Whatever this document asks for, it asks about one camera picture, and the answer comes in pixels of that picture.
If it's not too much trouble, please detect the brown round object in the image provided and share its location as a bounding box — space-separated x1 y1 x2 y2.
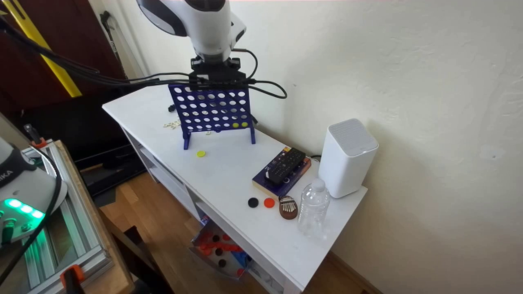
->
278 194 301 222

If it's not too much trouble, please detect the blue flat board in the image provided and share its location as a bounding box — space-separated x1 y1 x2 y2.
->
250 145 314 199

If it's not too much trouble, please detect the white table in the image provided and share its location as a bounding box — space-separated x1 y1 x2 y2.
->
101 79 369 294

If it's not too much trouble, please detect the black remote control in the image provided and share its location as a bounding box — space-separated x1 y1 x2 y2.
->
265 146 307 186

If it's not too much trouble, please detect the black low furniture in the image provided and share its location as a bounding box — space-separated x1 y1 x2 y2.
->
15 78 176 200

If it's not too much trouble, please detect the white robot base green light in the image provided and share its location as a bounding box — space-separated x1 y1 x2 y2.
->
0 135 70 251

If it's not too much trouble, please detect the blue connect four frame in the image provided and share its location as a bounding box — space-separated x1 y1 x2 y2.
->
167 79 258 151

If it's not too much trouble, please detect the black base cable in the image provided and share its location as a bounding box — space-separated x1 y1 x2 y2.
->
0 145 64 284

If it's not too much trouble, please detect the clear plastic bottle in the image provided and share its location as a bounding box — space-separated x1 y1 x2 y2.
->
297 177 332 239

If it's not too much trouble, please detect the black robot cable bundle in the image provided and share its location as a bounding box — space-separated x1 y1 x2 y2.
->
0 17 289 101

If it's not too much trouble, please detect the yellow strip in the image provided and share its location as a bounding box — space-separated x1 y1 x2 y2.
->
1 0 85 99

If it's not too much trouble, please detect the white box speaker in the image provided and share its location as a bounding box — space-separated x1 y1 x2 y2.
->
317 117 381 200

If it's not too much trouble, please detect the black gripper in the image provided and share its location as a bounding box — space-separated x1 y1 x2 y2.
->
194 55 237 92

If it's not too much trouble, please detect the aluminium profile stand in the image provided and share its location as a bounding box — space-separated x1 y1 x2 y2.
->
21 141 113 294

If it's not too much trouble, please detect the dark brown door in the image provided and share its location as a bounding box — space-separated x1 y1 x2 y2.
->
0 0 132 119

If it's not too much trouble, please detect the colourful game box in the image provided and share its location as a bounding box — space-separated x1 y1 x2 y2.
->
189 218 253 282

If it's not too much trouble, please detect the wooden board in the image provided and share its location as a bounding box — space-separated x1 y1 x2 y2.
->
54 138 135 294

